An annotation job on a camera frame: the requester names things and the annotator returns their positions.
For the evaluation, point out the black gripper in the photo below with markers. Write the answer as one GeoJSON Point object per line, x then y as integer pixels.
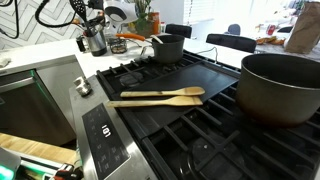
{"type": "Point", "coordinates": [99, 20]}

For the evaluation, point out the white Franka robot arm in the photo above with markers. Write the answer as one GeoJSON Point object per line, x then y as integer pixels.
{"type": "Point", "coordinates": [129, 9]}

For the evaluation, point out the grey robot base with light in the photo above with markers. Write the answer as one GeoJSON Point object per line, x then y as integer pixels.
{"type": "Point", "coordinates": [7, 166]}

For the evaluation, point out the silver pot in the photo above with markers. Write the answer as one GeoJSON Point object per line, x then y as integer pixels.
{"type": "Point", "coordinates": [97, 45]}

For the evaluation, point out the pale spoon in saucepan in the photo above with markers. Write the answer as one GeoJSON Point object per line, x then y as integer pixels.
{"type": "Point", "coordinates": [156, 38]}

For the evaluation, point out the wooden spoon with round head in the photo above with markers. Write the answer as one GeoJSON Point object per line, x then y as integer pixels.
{"type": "Point", "coordinates": [166, 92]}

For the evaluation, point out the large dark cooking pot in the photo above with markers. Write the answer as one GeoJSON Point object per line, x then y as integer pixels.
{"type": "Point", "coordinates": [276, 90]}

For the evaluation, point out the green potted plant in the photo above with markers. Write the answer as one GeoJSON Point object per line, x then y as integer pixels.
{"type": "Point", "coordinates": [144, 25]}

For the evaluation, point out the silver stove knob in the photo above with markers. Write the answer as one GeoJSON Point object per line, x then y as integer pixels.
{"type": "Point", "coordinates": [83, 86]}

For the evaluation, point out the orange juice bottle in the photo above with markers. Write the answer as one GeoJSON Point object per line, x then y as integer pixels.
{"type": "Point", "coordinates": [156, 22]}

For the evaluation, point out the small white bottle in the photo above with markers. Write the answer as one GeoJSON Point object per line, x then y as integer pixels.
{"type": "Point", "coordinates": [163, 27]}

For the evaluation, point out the flat wooden spatula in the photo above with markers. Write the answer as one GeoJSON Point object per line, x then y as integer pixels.
{"type": "Point", "coordinates": [156, 102]}

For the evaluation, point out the stainless dishwasher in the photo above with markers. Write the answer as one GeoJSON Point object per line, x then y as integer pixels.
{"type": "Point", "coordinates": [23, 110]}

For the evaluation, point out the white window blinds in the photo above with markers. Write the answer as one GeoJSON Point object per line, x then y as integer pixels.
{"type": "Point", "coordinates": [200, 10]}

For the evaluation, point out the black griddle plate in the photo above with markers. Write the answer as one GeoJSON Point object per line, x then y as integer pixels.
{"type": "Point", "coordinates": [191, 77]}

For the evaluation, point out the black stove control panel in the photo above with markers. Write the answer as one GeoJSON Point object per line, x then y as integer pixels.
{"type": "Point", "coordinates": [105, 141]}

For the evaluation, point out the wooden board edge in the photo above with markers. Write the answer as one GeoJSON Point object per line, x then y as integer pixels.
{"type": "Point", "coordinates": [36, 148]}

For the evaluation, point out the wide black chair back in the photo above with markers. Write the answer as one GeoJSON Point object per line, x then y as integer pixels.
{"type": "Point", "coordinates": [231, 42]}

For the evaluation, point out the grey blue chair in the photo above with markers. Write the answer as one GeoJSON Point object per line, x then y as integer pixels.
{"type": "Point", "coordinates": [234, 29]}

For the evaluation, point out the red black clamp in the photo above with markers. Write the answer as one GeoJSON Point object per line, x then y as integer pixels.
{"type": "Point", "coordinates": [66, 171]}

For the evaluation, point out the black gas stove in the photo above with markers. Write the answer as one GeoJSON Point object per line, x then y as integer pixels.
{"type": "Point", "coordinates": [216, 150]}

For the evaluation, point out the food on dining table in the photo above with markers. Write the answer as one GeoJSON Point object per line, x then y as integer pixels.
{"type": "Point", "coordinates": [270, 40]}

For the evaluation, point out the red can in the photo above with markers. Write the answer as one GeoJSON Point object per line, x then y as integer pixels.
{"type": "Point", "coordinates": [271, 29]}

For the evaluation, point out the brown paper bag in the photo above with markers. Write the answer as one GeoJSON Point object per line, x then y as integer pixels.
{"type": "Point", "coordinates": [305, 28]}

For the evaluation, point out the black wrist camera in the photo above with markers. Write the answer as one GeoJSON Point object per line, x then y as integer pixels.
{"type": "Point", "coordinates": [96, 4]}

